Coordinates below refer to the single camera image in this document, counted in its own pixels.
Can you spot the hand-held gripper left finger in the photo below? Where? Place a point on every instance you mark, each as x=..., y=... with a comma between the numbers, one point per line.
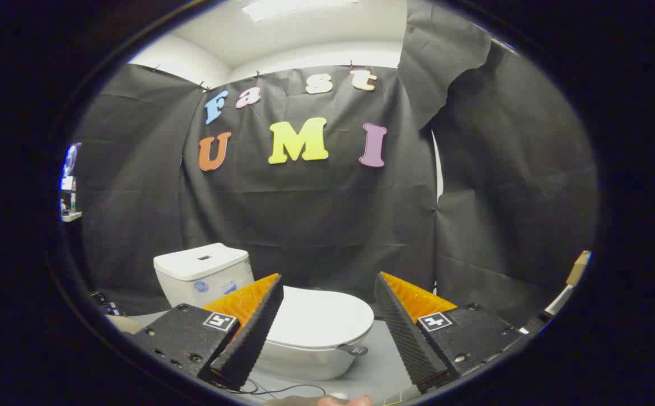
x=251, y=338

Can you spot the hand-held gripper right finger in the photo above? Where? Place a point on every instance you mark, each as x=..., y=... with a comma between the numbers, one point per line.
x=406, y=332

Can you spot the white toilet lid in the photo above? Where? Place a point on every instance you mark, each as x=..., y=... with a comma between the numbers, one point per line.
x=322, y=316

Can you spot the white ceramic toilet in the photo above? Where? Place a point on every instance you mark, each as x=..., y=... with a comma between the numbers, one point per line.
x=203, y=265

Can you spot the black backdrop cloth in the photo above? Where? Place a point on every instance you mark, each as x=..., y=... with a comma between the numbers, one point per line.
x=316, y=214

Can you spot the black device with labels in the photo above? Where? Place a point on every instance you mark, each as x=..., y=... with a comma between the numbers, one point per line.
x=107, y=304

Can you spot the tan wooden board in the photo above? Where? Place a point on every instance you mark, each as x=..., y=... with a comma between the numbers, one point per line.
x=579, y=268

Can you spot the cluttered wall shelf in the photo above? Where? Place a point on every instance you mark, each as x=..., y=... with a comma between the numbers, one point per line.
x=70, y=214

